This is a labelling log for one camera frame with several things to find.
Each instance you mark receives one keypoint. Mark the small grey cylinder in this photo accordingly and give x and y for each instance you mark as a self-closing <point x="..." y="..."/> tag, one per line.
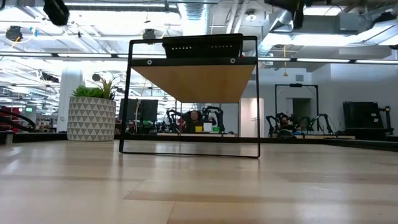
<point x="9" y="138"/>

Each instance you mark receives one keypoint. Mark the person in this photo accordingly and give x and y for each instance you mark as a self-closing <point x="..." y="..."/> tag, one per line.
<point x="194" y="118"/>

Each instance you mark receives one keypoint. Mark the black background robot arm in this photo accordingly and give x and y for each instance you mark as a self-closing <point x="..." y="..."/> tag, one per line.
<point x="216" y="113"/>
<point x="174" y="119"/>
<point x="321" y="119"/>
<point x="273" y="123"/>

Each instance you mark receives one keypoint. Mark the yellow cup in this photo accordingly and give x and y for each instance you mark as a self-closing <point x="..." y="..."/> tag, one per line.
<point x="198" y="128"/>

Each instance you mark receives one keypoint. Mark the white round pillar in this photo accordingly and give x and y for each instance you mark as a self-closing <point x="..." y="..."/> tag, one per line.
<point x="70" y="93"/>

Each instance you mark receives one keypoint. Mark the black plastic basket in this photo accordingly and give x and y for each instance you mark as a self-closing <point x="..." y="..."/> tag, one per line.
<point x="202" y="53"/>

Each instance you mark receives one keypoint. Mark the black computer monitor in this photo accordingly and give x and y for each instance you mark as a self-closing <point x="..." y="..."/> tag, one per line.
<point x="129" y="110"/>
<point x="150" y="110"/>

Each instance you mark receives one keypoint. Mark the white triangle-patterned plant pot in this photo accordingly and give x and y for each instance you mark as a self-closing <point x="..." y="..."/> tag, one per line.
<point x="91" y="119"/>

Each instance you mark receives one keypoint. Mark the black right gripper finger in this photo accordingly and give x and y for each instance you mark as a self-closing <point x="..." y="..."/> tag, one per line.
<point x="299" y="20"/>

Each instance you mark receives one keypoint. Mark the white container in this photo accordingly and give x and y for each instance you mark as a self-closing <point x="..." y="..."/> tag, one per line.
<point x="207" y="127"/>

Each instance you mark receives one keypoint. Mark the green succulent plant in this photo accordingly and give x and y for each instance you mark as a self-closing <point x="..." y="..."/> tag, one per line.
<point x="87" y="91"/>

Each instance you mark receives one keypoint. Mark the black background rig frame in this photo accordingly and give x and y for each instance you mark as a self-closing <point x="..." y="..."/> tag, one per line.
<point x="296" y="85"/>

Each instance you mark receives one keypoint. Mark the black equipment cabinet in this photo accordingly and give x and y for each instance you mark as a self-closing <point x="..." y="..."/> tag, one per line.
<point x="360" y="116"/>

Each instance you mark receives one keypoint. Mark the black ceiling camera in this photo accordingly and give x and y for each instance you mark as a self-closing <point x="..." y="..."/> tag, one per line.
<point x="14" y="33"/>
<point x="149" y="34"/>

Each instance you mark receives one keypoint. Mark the black aluminium table frame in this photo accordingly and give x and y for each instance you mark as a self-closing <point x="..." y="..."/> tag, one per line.
<point x="37" y="137"/>

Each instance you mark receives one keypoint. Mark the long ceiling light strip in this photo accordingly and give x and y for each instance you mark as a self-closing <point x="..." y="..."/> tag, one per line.
<point x="323" y="60"/>
<point x="84" y="55"/>
<point x="376" y="61"/>

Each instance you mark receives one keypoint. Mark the green cup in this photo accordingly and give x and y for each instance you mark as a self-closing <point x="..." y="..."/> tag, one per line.
<point x="216" y="129"/>

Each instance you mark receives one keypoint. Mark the silver ventilation duct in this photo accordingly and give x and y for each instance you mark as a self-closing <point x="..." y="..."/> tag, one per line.
<point x="276" y="28"/>

